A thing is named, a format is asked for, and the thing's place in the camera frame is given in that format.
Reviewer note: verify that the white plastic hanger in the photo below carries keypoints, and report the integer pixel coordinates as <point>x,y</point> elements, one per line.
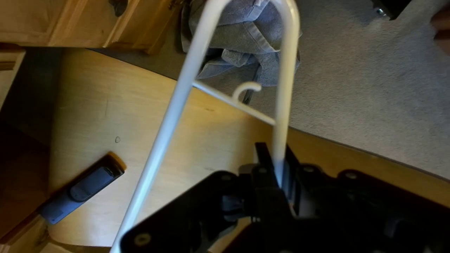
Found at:
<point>168,130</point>

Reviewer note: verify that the small blue-grey flat gadget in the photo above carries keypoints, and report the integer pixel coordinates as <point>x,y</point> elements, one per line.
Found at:
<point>79,191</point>

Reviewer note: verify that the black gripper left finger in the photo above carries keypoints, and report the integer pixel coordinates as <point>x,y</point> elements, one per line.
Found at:
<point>212,211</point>

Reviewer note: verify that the light wooden dresser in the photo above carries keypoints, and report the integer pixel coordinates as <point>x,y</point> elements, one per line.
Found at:
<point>47,18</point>

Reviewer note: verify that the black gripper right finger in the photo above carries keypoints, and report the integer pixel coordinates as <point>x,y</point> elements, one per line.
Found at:
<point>356,205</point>

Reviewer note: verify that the blue denim jeans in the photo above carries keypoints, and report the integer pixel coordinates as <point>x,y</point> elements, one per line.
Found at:
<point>248,36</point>

